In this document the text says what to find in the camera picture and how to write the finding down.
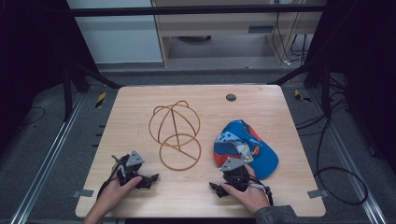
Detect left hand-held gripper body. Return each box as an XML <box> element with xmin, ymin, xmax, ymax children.
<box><xmin>111</xmin><ymin>150</ymin><xmax>146</xmax><ymax>188</ymax></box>

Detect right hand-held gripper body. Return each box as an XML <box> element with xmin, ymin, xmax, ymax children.
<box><xmin>219</xmin><ymin>157</ymin><xmax>251</xmax><ymax>192</ymax></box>

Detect blue and orange cap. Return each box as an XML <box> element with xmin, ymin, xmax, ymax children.
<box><xmin>213</xmin><ymin>119</ymin><xmax>279</xmax><ymax>181</ymax></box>

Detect golden wire hat stand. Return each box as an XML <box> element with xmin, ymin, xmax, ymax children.
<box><xmin>148</xmin><ymin>100</ymin><xmax>203</xmax><ymax>172</ymax></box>

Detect person's right hand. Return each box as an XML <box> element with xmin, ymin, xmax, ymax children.
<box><xmin>220</xmin><ymin>163</ymin><xmax>271</xmax><ymax>215</ymax></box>

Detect person's left hand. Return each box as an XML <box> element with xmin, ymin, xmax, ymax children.
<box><xmin>94</xmin><ymin>175</ymin><xmax>143</xmax><ymax>216</ymax></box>

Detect grey tape strip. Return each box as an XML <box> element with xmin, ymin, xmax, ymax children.
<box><xmin>306</xmin><ymin>189</ymin><xmax>330</xmax><ymax>200</ymax></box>
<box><xmin>72</xmin><ymin>189</ymin><xmax>94</xmax><ymax>199</ymax></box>

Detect yellow black striped tape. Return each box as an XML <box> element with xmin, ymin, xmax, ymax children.
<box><xmin>293</xmin><ymin>89</ymin><xmax>312</xmax><ymax>104</ymax></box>
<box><xmin>94</xmin><ymin>91</ymin><xmax>107</xmax><ymax>109</ymax></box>

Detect white cabinet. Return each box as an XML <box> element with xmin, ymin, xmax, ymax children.
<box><xmin>66</xmin><ymin>0</ymin><xmax>164</xmax><ymax>64</ymax></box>

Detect black curtain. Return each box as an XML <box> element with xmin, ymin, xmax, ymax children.
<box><xmin>0</xmin><ymin>0</ymin><xmax>101</xmax><ymax>147</ymax></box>
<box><xmin>303</xmin><ymin>0</ymin><xmax>396</xmax><ymax>175</ymax></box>

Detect light wooden desk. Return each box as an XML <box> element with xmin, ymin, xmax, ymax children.
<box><xmin>150</xmin><ymin>0</ymin><xmax>327</xmax><ymax>68</ymax></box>

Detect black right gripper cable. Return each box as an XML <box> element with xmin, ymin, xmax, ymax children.
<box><xmin>247</xmin><ymin>175</ymin><xmax>275</xmax><ymax>206</ymax></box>

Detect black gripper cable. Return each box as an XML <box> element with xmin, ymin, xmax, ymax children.
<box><xmin>247</xmin><ymin>175</ymin><xmax>275</xmax><ymax>206</ymax></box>
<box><xmin>95</xmin><ymin>154</ymin><xmax>125</xmax><ymax>201</ymax></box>

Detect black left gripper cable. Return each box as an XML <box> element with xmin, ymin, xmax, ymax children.
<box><xmin>95</xmin><ymin>154</ymin><xmax>125</xmax><ymax>201</ymax></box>

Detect aluminium floor rail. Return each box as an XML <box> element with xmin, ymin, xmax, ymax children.
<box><xmin>9</xmin><ymin>92</ymin><xmax>86</xmax><ymax>224</ymax></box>
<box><xmin>307</xmin><ymin>90</ymin><xmax>389</xmax><ymax>224</ymax></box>

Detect black looped floor cable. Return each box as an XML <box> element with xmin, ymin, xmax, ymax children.
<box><xmin>294</xmin><ymin>90</ymin><xmax>369</xmax><ymax>206</ymax></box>

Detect thin black floor cable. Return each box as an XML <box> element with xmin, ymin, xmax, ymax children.
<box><xmin>19</xmin><ymin>105</ymin><xmax>47</xmax><ymax>127</ymax></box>

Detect hanging black desk cables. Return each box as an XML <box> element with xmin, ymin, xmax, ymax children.
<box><xmin>271</xmin><ymin>11</ymin><xmax>310</xmax><ymax>67</ymax></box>

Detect black metal frame bar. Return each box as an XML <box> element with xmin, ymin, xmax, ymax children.
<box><xmin>68</xmin><ymin>4</ymin><xmax>327</xmax><ymax>18</ymax></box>

